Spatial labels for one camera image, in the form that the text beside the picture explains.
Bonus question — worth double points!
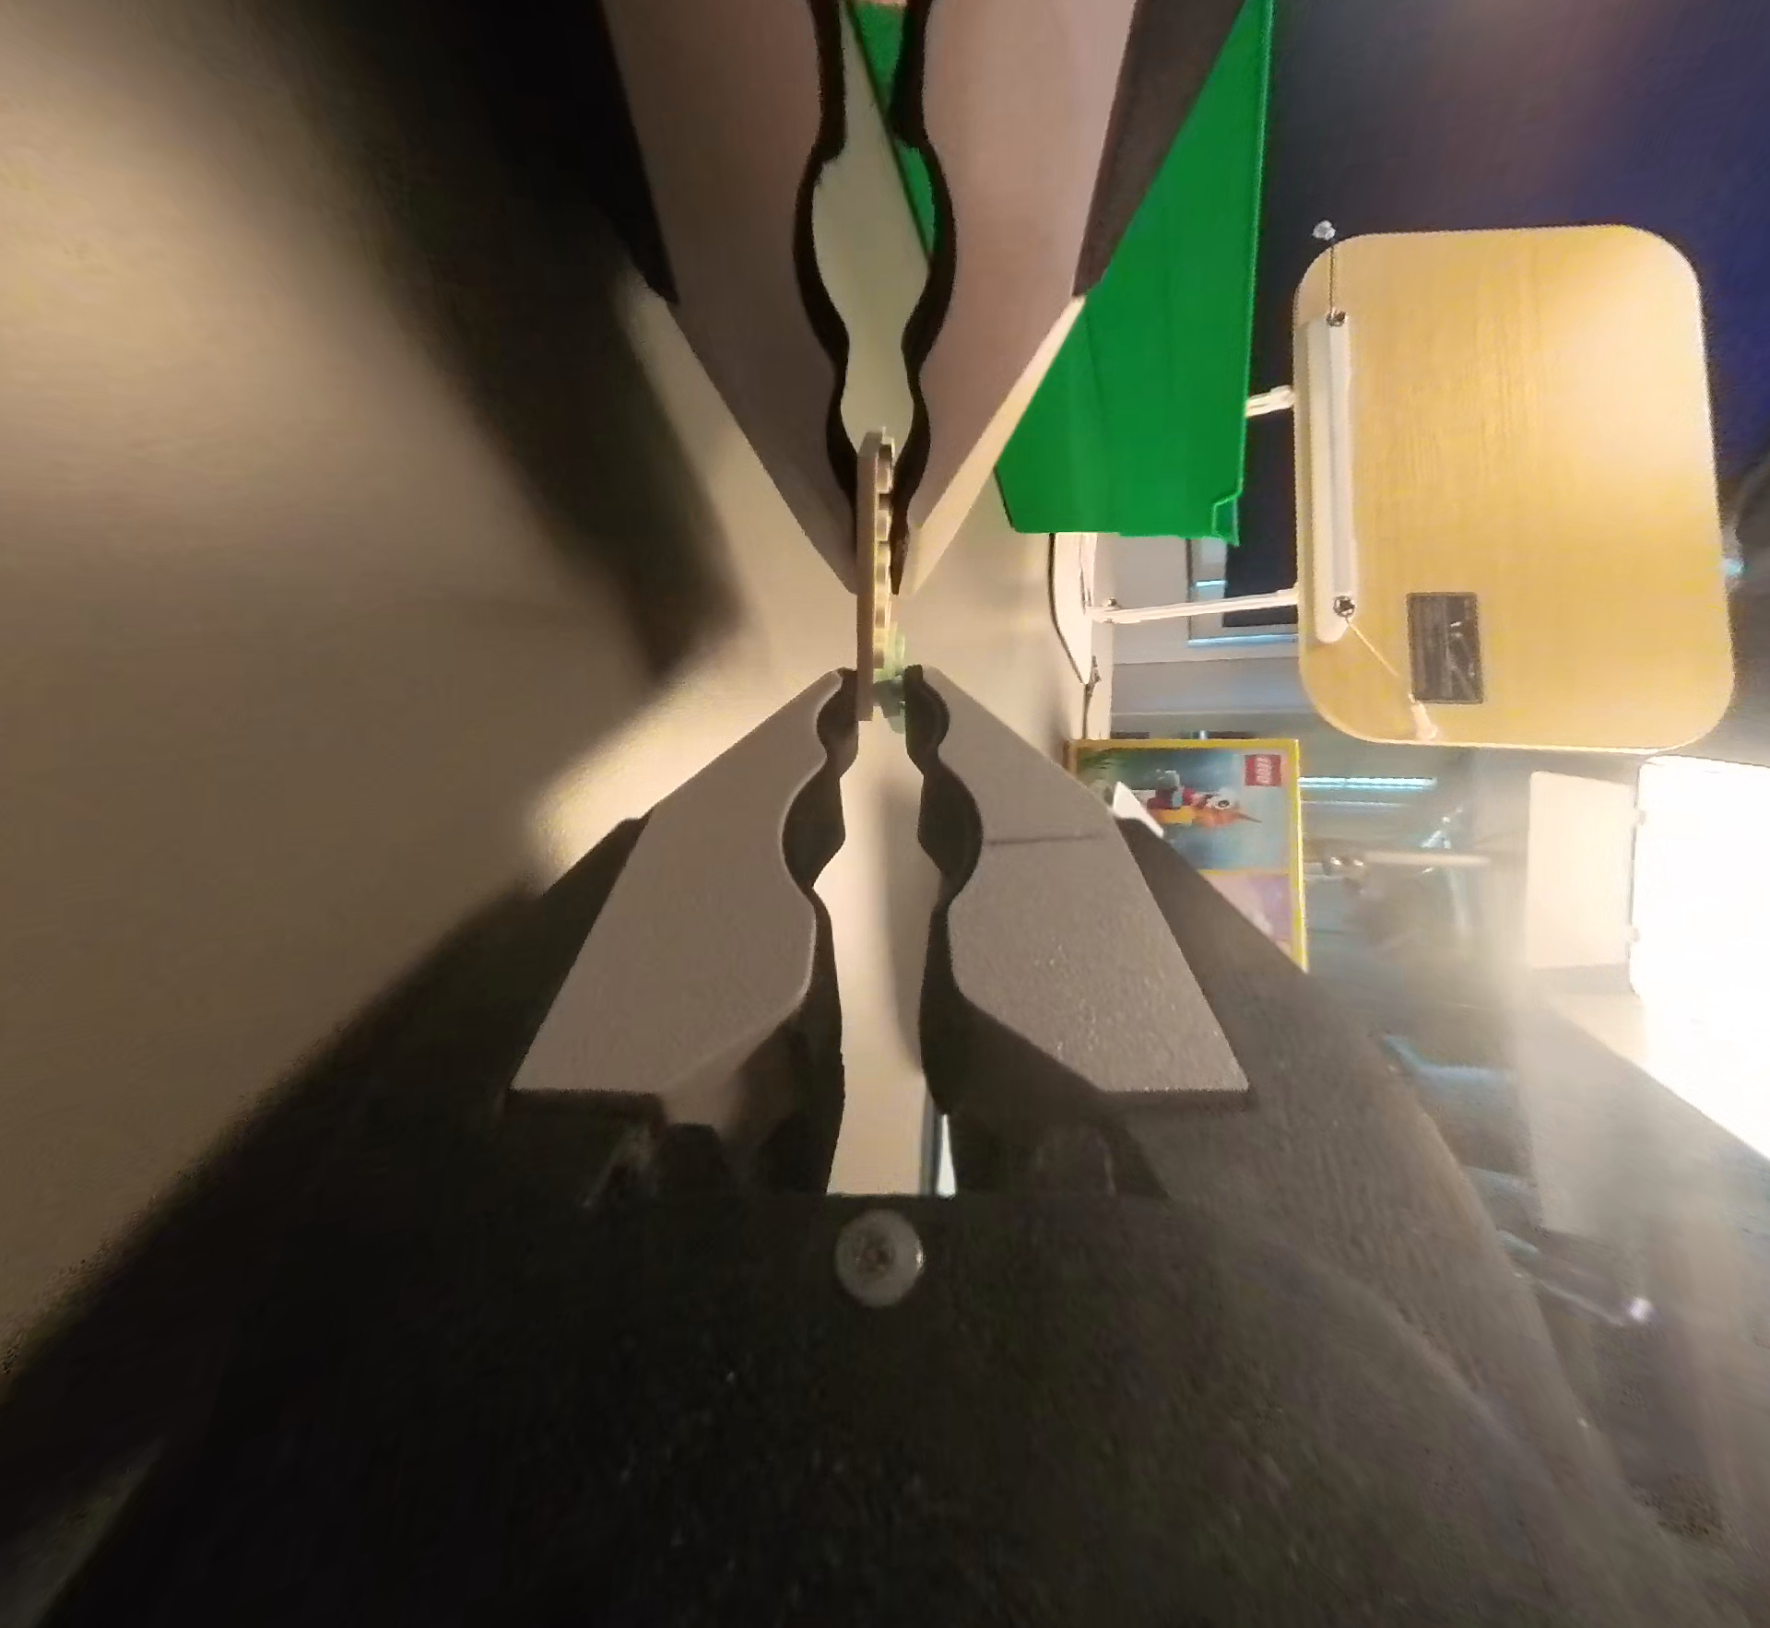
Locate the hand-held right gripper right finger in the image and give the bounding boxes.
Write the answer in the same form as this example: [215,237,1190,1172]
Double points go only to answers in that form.
[902,670,1254,1168]

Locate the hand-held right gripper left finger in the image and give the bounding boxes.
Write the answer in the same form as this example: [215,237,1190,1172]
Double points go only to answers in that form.
[511,668,850,1168]

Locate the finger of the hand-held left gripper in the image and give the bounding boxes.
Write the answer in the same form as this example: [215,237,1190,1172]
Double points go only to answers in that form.
[888,0,1166,601]
[571,0,868,595]

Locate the green plastic bin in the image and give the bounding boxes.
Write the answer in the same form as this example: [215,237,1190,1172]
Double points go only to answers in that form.
[840,0,1282,547]

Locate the white lego plate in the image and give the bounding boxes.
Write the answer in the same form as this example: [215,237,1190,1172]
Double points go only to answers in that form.
[848,425,908,724]

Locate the yellow lego box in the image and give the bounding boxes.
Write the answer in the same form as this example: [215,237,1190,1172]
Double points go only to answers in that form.
[1062,734,1310,968]

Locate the wooden book stand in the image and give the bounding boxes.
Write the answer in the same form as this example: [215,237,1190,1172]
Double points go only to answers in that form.
[1084,217,1737,752]

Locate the bright studio lamp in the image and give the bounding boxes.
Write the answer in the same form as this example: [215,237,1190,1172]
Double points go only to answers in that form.
[1524,752,1770,1162]

